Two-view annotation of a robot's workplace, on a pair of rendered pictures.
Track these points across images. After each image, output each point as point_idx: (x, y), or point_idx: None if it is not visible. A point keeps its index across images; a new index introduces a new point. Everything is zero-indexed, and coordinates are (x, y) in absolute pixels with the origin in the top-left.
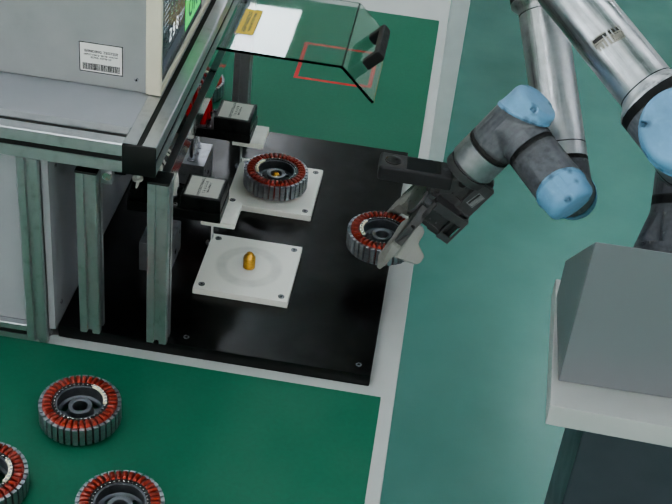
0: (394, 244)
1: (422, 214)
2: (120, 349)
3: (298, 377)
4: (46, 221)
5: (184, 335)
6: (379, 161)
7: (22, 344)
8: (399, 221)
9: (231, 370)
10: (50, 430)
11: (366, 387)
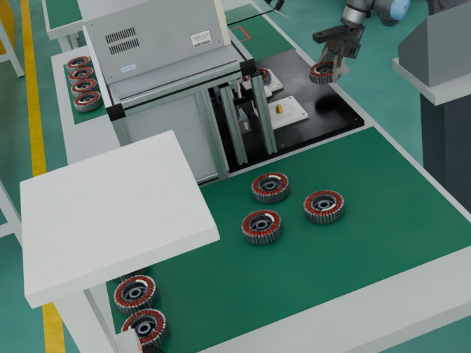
0: (337, 68)
1: (343, 50)
2: (258, 164)
3: (336, 136)
4: (214, 118)
5: (280, 145)
6: (315, 37)
7: (219, 183)
8: (327, 62)
9: (308, 148)
10: (268, 199)
11: (364, 126)
